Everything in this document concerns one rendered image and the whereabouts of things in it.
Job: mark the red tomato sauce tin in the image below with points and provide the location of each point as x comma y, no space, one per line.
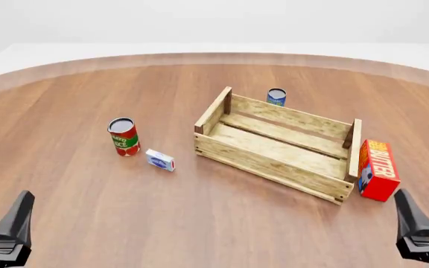
125,138

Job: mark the red butter box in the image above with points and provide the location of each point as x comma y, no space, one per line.
380,174

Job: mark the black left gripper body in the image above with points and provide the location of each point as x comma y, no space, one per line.
2,255

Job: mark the small white blue box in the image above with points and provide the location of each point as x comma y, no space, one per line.
160,160

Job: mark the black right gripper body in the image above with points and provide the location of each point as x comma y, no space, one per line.
425,251

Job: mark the wooden slat tray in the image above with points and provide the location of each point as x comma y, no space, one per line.
274,145

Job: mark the blue tin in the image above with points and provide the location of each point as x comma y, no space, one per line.
276,97

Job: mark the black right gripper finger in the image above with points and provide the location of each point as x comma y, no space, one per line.
413,220

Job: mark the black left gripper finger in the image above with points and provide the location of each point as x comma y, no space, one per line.
15,220

